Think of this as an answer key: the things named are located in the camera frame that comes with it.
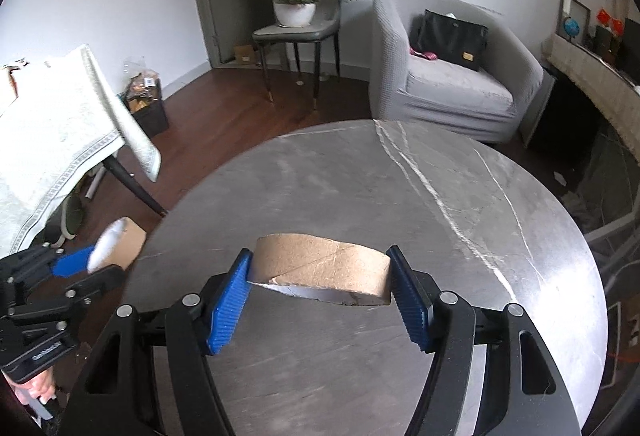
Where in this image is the potted plant white pot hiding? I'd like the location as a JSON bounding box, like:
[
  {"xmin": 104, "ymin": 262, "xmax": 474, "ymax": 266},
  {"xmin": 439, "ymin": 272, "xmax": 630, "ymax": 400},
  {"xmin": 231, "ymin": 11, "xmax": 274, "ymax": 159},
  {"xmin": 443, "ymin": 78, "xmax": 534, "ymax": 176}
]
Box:
[{"xmin": 274, "ymin": 0, "xmax": 377, "ymax": 28}]

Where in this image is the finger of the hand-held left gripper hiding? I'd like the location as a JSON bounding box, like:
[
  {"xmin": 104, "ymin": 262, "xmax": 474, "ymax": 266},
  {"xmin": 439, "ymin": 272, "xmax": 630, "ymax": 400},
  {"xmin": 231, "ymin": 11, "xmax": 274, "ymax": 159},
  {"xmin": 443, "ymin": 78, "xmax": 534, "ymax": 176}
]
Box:
[
  {"xmin": 20, "ymin": 265, "xmax": 126, "ymax": 317},
  {"xmin": 10, "ymin": 243, "xmax": 98, "ymax": 287}
]

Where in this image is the white tape roll brown core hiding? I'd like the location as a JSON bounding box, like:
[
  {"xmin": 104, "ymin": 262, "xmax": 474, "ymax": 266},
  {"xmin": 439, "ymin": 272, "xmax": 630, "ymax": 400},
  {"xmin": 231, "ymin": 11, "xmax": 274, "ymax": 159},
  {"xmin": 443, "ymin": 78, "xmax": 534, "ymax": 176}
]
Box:
[{"xmin": 87, "ymin": 216, "xmax": 147, "ymax": 274}]

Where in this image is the grey dining chair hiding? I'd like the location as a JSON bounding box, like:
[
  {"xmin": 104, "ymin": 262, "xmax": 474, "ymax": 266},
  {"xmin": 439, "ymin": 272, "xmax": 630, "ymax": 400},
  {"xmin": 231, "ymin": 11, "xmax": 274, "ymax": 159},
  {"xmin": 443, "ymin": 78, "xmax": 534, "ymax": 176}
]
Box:
[{"xmin": 251, "ymin": 0, "xmax": 343, "ymax": 109}]

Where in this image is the dark table leg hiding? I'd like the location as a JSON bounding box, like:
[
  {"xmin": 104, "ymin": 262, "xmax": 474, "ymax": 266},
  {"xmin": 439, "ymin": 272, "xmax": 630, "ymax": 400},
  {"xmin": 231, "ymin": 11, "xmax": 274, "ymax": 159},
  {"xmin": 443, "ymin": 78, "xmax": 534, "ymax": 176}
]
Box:
[{"xmin": 107, "ymin": 156, "xmax": 168, "ymax": 217}]

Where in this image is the person's left hand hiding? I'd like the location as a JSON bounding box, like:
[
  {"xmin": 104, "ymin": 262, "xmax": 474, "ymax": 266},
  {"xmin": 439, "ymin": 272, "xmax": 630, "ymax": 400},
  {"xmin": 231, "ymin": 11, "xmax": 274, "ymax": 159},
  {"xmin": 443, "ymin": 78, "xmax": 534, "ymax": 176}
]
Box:
[{"xmin": 15, "ymin": 373, "xmax": 58, "ymax": 409}]

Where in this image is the black handbag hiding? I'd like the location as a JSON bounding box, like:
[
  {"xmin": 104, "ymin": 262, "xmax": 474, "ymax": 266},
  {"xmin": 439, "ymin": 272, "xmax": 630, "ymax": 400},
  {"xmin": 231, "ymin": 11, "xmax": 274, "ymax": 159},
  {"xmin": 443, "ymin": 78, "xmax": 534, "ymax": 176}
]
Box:
[{"xmin": 416, "ymin": 9, "xmax": 489, "ymax": 71}]

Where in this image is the pale green tablecloth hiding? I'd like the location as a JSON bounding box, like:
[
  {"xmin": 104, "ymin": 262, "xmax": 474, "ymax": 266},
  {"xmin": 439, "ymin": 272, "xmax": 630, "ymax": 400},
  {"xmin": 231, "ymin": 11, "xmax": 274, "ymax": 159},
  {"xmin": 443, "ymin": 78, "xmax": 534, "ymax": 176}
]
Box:
[{"xmin": 0, "ymin": 44, "xmax": 163, "ymax": 262}]

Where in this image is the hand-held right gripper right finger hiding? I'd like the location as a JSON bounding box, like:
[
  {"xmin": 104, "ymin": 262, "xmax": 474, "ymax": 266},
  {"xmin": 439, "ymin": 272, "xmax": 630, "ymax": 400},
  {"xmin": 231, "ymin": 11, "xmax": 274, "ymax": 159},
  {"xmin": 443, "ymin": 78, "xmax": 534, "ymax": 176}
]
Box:
[{"xmin": 386, "ymin": 245, "xmax": 581, "ymax": 436}]

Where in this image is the brown cardboard tape core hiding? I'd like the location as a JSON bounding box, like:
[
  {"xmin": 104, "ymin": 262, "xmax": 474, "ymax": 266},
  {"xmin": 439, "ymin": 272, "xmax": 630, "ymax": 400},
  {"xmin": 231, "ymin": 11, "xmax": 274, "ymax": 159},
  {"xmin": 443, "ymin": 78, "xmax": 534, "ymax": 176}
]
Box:
[{"xmin": 248, "ymin": 233, "xmax": 392, "ymax": 307}]

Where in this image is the grey armchair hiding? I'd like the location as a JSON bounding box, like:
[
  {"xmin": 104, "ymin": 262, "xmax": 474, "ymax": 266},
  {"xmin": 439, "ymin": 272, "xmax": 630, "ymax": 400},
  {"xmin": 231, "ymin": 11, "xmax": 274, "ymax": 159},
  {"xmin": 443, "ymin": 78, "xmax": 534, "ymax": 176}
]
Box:
[{"xmin": 369, "ymin": 0, "xmax": 545, "ymax": 144}]

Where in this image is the framed picture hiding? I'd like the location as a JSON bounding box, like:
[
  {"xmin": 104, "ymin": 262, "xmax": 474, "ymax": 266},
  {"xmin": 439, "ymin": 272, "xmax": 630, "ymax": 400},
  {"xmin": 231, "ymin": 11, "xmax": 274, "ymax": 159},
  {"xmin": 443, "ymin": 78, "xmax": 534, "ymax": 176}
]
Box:
[{"xmin": 557, "ymin": 0, "xmax": 593, "ymax": 44}]

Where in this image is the black bin with wrappers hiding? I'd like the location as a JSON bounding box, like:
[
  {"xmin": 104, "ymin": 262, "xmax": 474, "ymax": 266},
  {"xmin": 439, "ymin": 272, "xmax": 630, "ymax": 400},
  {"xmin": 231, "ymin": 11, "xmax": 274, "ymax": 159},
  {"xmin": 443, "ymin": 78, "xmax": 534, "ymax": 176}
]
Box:
[{"xmin": 122, "ymin": 71, "xmax": 171, "ymax": 138}]

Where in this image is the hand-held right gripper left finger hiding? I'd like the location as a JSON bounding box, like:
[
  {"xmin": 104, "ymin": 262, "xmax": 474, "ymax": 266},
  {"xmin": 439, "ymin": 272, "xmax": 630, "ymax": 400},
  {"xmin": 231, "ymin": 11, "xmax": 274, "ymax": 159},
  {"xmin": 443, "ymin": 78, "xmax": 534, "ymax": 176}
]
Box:
[{"xmin": 57, "ymin": 249, "xmax": 253, "ymax": 436}]

